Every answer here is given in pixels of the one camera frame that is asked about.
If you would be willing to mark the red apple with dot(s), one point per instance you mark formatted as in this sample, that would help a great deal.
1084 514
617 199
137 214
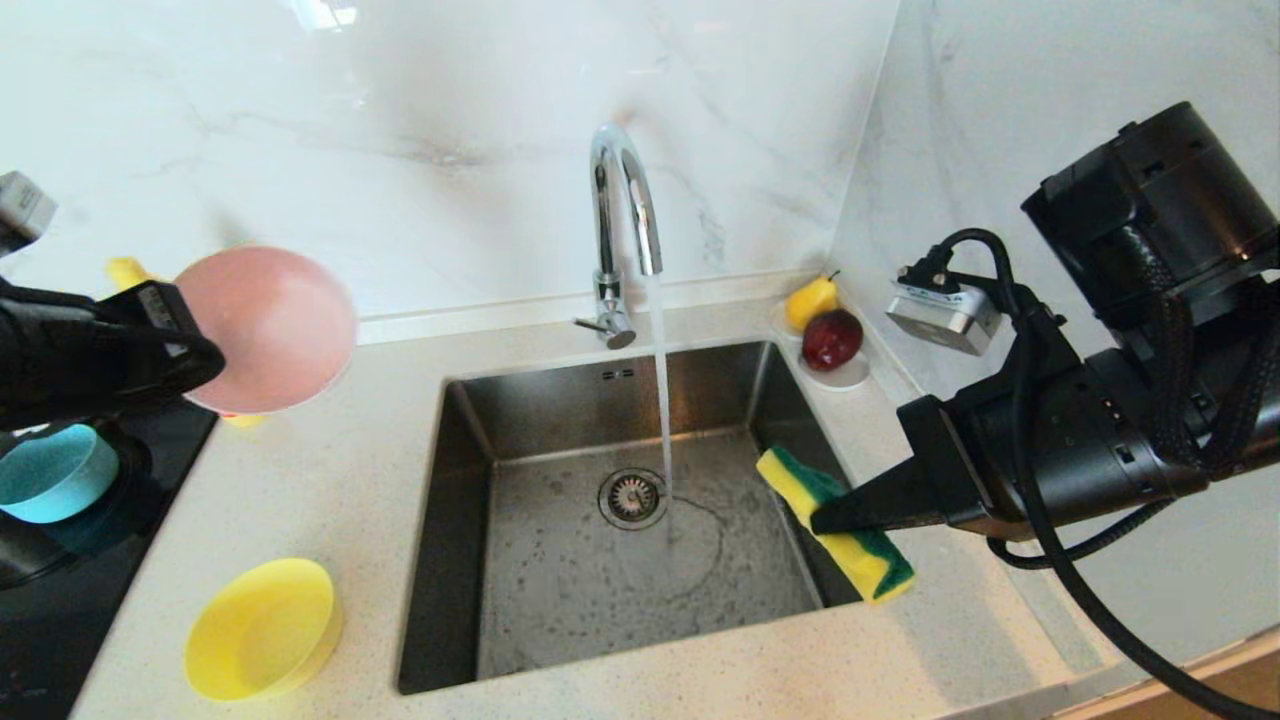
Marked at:
832 340

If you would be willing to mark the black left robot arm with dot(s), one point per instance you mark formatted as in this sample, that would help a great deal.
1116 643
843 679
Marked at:
40 350

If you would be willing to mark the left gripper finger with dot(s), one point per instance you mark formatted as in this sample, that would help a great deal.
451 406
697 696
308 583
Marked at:
208 362

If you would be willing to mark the yellow pear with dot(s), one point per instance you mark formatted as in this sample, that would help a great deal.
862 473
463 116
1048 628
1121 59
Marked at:
810 303

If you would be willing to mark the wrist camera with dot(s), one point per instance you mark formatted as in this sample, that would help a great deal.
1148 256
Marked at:
20 215
945 315

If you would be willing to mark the metal sink drain strainer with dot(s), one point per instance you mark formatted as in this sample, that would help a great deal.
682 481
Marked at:
630 498

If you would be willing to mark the yellow plastic bowl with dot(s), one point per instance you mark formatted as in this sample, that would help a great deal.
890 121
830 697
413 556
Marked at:
262 632

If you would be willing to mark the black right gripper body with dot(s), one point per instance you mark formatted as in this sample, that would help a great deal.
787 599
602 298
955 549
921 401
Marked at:
965 470

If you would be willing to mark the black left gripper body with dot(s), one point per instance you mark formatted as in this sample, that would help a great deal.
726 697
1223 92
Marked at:
140 345

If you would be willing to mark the chrome gooseneck faucet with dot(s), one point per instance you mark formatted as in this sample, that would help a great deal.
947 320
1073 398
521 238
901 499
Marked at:
603 230

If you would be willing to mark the small white dish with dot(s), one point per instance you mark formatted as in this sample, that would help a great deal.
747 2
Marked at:
847 378

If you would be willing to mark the stainless steel sink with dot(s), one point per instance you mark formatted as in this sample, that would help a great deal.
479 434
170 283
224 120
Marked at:
560 600

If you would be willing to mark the orange dish soap bottle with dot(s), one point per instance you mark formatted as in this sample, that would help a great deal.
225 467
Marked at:
125 270

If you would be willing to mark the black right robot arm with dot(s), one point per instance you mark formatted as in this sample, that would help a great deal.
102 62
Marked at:
1160 400

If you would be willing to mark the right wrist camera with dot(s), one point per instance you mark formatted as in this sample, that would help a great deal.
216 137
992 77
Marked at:
945 315

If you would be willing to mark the green and yellow sponge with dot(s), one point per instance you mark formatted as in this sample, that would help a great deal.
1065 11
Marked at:
870 565

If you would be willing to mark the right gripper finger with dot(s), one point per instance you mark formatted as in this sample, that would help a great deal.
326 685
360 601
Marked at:
880 505

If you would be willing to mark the black induction cooktop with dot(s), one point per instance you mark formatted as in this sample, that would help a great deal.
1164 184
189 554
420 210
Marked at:
80 620

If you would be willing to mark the pink plastic bowl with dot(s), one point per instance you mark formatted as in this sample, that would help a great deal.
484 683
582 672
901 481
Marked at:
280 330

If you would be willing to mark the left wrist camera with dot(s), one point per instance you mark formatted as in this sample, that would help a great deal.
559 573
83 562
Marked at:
20 215

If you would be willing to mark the blue plastic bowl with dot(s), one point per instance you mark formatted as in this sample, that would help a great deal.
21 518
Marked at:
55 480

